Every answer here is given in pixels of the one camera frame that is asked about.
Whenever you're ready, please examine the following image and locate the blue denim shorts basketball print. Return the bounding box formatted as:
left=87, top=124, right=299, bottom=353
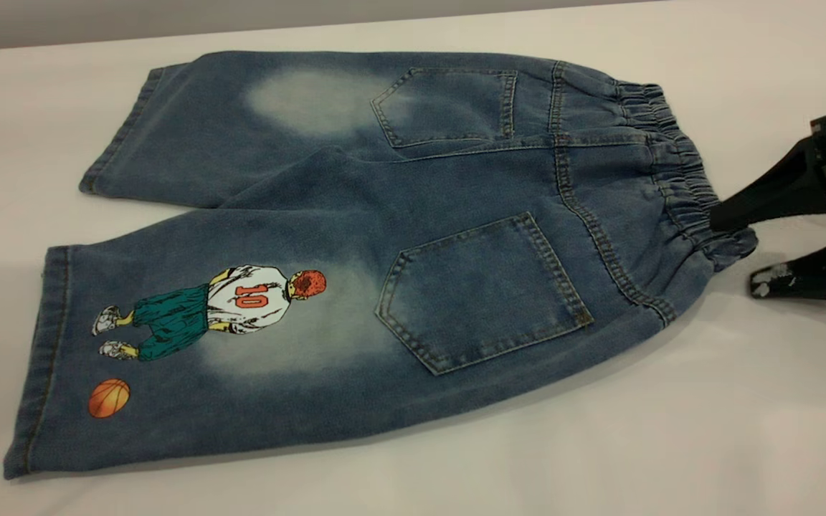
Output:
left=3, top=50, right=759, bottom=481

